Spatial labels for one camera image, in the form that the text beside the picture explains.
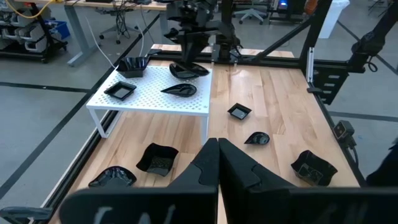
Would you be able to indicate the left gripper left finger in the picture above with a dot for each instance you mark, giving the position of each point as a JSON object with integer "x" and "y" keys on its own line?
{"x": 205, "y": 174}

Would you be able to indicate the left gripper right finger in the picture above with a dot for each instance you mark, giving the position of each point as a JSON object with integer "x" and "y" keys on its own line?
{"x": 239, "y": 180}

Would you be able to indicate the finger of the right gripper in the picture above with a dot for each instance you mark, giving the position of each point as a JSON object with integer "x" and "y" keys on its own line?
{"x": 187, "y": 46}
{"x": 196, "y": 46}

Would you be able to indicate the black wavy square bowl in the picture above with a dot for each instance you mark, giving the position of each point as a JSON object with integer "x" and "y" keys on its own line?
{"x": 157, "y": 159}
{"x": 133, "y": 66}
{"x": 314, "y": 168}

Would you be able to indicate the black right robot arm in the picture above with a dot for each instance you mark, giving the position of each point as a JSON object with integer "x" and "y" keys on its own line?
{"x": 227, "y": 37}

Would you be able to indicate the white perforated shelf rack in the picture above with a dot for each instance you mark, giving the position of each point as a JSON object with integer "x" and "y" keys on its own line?
{"x": 155, "y": 93}

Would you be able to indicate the grey office chair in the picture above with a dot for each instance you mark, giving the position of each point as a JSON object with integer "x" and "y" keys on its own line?
{"x": 250, "y": 13}
{"x": 119, "y": 31}

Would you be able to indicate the blue lit device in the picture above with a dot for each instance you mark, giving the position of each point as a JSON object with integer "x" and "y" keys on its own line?
{"x": 283, "y": 3}

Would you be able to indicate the wooden top grey-legged desk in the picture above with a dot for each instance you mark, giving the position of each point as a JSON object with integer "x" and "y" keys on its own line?
{"x": 77, "y": 34}

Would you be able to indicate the orange object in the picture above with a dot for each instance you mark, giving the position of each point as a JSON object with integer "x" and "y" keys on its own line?
{"x": 311, "y": 5}

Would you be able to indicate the blue plastic bin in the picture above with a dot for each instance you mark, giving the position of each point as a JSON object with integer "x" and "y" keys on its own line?
{"x": 60, "y": 28}

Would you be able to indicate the person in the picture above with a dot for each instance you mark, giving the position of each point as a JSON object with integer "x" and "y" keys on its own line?
{"x": 384, "y": 168}

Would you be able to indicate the black cart with bins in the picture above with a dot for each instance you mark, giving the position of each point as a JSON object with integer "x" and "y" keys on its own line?
{"x": 31, "y": 31}

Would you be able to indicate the small grey depth camera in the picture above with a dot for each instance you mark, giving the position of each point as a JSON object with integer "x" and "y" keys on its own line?
{"x": 342, "y": 130}

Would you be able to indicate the black frame bracket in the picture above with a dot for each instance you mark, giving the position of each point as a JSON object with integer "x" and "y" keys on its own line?
{"x": 314, "y": 90}

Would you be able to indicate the black slotted mount plate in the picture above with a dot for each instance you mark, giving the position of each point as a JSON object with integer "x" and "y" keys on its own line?
{"x": 320, "y": 73}

